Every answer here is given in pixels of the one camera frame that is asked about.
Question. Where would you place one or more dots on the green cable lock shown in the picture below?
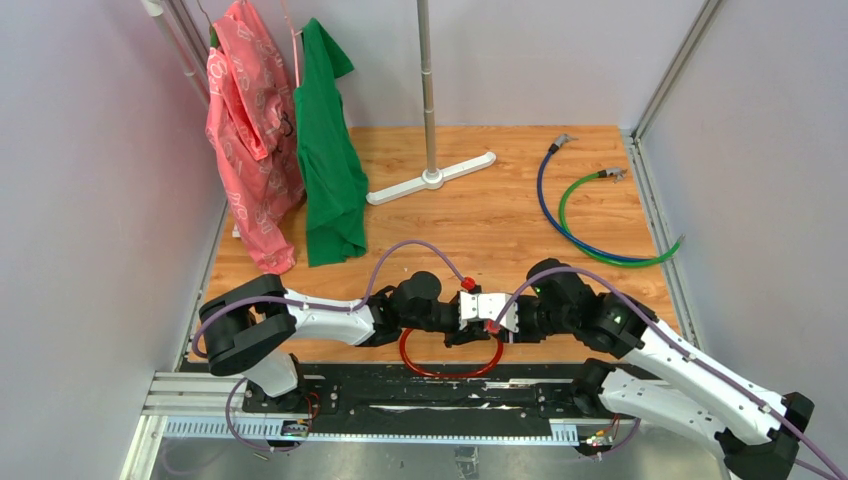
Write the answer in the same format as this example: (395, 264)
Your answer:
(597, 224)

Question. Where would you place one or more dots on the green t-shirt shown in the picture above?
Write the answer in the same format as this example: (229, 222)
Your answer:
(335, 182)

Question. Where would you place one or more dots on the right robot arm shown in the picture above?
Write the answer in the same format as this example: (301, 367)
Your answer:
(756, 432)

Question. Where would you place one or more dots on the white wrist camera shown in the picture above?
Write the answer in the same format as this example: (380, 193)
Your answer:
(477, 307)
(498, 311)

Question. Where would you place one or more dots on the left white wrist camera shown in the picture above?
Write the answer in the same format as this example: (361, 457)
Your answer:
(477, 307)

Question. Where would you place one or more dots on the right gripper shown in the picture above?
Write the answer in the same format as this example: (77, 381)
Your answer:
(523, 334)

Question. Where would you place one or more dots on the red cable lock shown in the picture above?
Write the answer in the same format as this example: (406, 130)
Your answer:
(449, 370)

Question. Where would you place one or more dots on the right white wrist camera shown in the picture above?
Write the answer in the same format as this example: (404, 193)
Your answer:
(498, 311)

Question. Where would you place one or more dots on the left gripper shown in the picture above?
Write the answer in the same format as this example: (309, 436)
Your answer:
(470, 333)

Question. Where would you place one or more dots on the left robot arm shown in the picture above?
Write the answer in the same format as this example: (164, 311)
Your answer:
(242, 331)

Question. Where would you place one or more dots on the aluminium frame rail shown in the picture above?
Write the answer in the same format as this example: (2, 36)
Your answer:
(191, 427)

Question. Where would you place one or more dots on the white clothes rack stand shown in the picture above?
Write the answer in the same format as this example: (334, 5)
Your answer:
(432, 177)

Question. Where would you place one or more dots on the pink patterned garment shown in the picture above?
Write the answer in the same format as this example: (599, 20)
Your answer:
(251, 126)

